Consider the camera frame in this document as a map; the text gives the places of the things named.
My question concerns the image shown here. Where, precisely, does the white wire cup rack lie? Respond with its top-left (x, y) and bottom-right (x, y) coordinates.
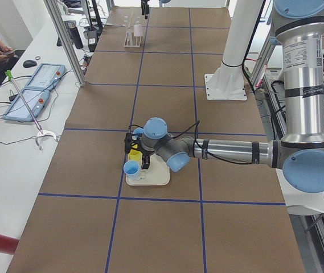
top-left (124, 11), bottom-right (143, 48)

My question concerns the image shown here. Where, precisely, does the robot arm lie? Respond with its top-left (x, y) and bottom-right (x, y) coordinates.
top-left (141, 0), bottom-right (170, 19)
top-left (130, 1), bottom-right (324, 193)

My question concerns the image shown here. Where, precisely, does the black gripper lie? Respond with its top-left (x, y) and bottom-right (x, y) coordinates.
top-left (138, 135), bottom-right (156, 169)
top-left (141, 0), bottom-right (149, 19)

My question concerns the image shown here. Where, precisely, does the upper blue teach pendant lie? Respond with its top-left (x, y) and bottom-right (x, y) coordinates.
top-left (25, 63), bottom-right (65, 90)

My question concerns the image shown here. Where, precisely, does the pink plastic cup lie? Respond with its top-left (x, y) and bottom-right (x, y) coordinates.
top-left (133, 24), bottom-right (143, 38)

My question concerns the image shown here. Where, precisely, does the black water bottle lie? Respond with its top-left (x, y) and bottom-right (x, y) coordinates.
top-left (68, 22), bottom-right (83, 49)

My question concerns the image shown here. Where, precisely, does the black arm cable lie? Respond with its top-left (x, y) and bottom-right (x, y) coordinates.
top-left (129, 120), bottom-right (253, 164)

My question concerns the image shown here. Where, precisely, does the lower blue teach pendant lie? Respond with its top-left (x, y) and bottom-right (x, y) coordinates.
top-left (2, 88), bottom-right (52, 123)

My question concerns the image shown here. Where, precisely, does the reacher grabber tool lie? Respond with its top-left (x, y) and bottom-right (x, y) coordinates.
top-left (5, 70), bottom-right (59, 150)

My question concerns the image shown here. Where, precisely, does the yellow plastic cup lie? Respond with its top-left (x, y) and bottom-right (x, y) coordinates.
top-left (128, 150), bottom-right (142, 162)

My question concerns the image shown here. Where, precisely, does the aluminium frame post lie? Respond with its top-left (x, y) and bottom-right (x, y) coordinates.
top-left (43, 0), bottom-right (85, 87)

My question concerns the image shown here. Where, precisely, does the cream plastic tray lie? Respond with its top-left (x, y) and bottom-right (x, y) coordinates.
top-left (126, 154), bottom-right (170, 186)

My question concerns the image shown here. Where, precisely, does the blue teach pendant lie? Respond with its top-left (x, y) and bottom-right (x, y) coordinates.
top-left (2, 88), bottom-right (52, 123)
top-left (25, 63), bottom-right (65, 90)

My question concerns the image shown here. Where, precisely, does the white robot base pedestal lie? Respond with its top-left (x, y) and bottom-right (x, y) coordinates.
top-left (204, 0), bottom-right (265, 101)

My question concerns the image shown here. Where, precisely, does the black computer mouse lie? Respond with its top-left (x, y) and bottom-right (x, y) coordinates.
top-left (23, 60), bottom-right (37, 68)

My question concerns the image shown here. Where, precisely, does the light blue plastic cup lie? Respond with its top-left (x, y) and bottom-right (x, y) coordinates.
top-left (123, 160), bottom-right (140, 179)

